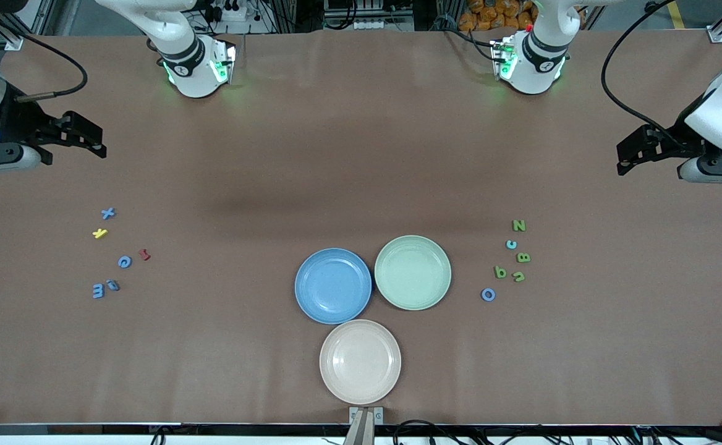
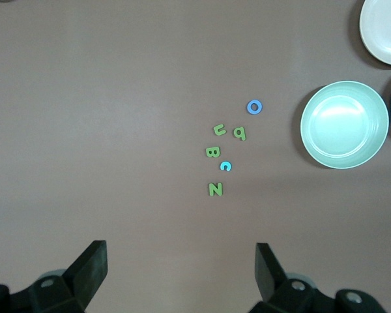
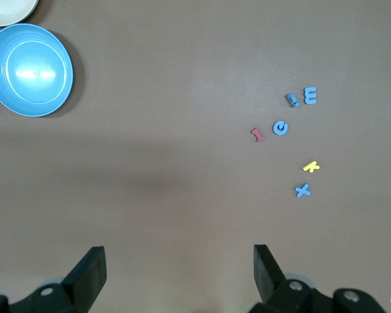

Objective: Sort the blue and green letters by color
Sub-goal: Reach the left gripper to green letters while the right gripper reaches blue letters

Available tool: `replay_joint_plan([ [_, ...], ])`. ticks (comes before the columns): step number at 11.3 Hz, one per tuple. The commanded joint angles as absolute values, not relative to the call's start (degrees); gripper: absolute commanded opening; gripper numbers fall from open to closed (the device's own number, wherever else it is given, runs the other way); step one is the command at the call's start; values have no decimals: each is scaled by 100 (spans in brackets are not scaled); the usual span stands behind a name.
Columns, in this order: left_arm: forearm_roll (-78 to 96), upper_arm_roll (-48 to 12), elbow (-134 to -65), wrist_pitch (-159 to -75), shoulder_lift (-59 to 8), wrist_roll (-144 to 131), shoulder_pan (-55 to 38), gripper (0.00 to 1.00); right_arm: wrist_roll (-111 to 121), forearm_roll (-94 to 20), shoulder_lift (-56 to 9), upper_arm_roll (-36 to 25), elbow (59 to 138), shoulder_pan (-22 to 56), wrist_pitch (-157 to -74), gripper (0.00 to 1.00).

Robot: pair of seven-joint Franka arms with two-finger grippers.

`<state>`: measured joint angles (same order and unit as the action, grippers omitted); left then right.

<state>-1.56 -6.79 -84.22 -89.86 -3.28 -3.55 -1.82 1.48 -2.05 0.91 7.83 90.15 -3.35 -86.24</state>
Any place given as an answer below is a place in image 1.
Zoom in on blue plate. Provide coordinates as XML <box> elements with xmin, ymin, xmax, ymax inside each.
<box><xmin>294</xmin><ymin>248</ymin><xmax>373</xmax><ymax>325</ymax></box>

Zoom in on light green plate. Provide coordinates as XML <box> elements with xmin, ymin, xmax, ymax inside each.
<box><xmin>374</xmin><ymin>235</ymin><xmax>452</xmax><ymax>311</ymax></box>

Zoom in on grey base connector box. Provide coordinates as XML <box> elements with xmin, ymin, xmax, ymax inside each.
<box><xmin>491</xmin><ymin>38</ymin><xmax>517</xmax><ymax>80</ymax></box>
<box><xmin>210</xmin><ymin>42</ymin><xmax>237</xmax><ymax>85</ymax></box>

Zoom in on silver table edge rail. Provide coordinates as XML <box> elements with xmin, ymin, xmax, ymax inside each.
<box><xmin>0</xmin><ymin>423</ymin><xmax>722</xmax><ymax>437</ymax></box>

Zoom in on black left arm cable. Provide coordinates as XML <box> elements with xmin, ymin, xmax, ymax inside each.
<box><xmin>601</xmin><ymin>0</ymin><xmax>686</xmax><ymax>146</ymax></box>

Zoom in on grey metal table bracket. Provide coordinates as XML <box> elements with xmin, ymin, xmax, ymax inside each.
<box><xmin>344</xmin><ymin>406</ymin><xmax>384</xmax><ymax>445</ymax></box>

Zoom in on orange bags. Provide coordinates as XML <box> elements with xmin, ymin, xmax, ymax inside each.
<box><xmin>458</xmin><ymin>0</ymin><xmax>535</xmax><ymax>32</ymax></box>

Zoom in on beige plate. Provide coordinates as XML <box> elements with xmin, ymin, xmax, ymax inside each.
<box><xmin>319</xmin><ymin>319</ymin><xmax>402</xmax><ymax>406</ymax></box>

